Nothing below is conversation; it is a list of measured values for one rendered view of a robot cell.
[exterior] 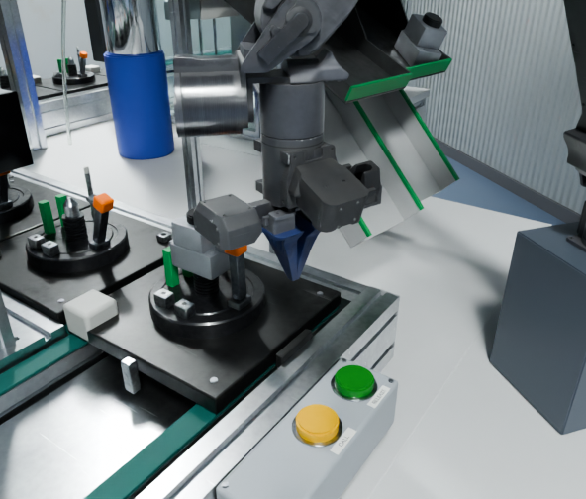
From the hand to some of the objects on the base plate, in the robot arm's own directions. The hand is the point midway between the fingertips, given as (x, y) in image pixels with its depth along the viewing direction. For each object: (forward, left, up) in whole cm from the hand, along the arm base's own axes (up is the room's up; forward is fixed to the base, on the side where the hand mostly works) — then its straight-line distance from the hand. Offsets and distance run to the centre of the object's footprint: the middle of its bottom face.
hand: (293, 249), depth 56 cm
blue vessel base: (+111, +8, -23) cm, 113 cm away
